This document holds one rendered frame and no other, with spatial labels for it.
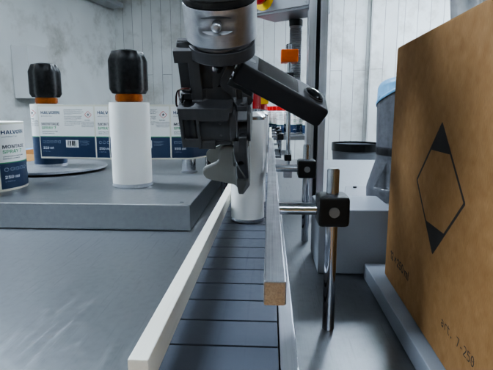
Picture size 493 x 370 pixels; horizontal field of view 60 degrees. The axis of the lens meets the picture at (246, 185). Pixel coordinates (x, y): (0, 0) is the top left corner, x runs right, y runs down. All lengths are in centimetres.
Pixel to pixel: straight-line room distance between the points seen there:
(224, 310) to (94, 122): 93
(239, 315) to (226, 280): 8
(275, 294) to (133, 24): 623
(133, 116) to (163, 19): 528
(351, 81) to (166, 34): 252
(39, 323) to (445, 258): 40
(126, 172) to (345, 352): 68
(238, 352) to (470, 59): 26
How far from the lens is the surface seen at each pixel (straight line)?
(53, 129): 131
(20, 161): 108
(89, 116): 125
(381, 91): 85
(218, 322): 37
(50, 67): 134
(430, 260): 41
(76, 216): 86
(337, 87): 558
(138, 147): 97
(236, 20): 44
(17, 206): 91
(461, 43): 36
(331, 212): 41
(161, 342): 29
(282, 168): 71
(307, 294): 54
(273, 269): 24
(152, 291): 56
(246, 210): 65
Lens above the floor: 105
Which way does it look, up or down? 10 degrees down
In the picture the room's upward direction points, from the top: straight up
